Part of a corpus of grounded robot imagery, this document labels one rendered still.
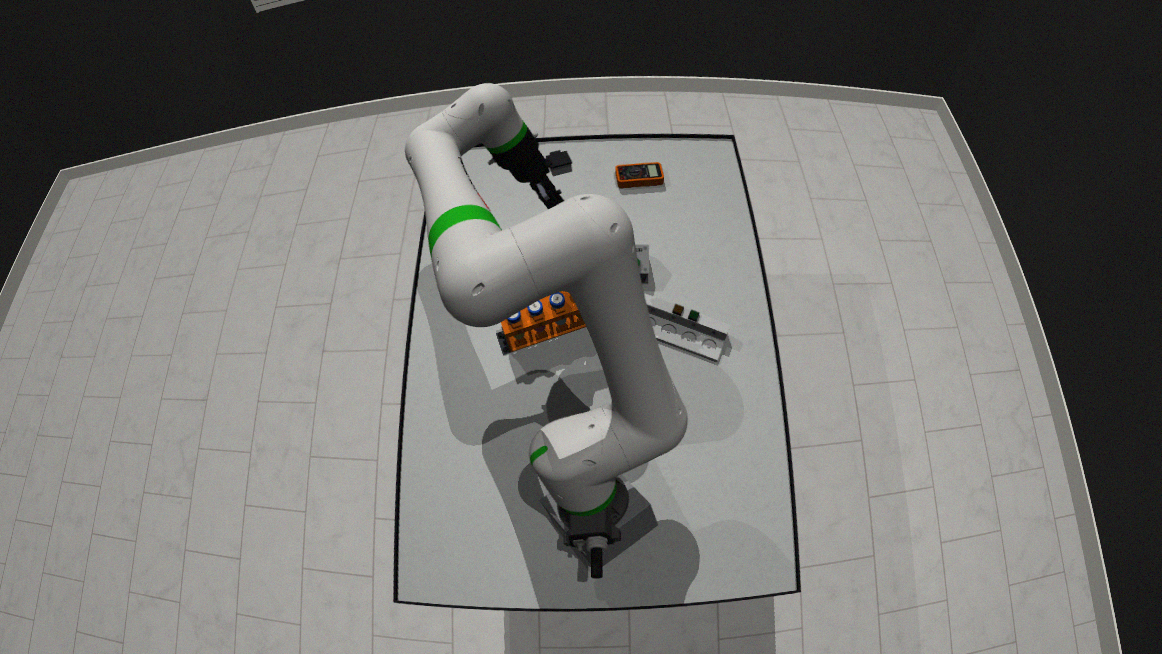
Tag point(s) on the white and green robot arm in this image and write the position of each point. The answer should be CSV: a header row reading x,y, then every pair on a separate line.
x,y
583,247

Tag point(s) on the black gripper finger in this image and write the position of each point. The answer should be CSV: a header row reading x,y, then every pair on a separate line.
x,y
546,196
558,192

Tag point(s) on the black table edge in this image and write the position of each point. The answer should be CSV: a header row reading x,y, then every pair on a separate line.
x,y
397,497

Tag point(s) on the orange digital multimeter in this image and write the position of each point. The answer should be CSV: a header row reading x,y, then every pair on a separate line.
x,y
638,175

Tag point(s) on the grey button housing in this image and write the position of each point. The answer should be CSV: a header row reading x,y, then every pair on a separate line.
x,y
643,261

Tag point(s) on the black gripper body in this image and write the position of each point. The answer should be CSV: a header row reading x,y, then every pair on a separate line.
x,y
532,171

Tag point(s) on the orange tube rack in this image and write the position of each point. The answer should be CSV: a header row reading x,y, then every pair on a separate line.
x,y
548,318

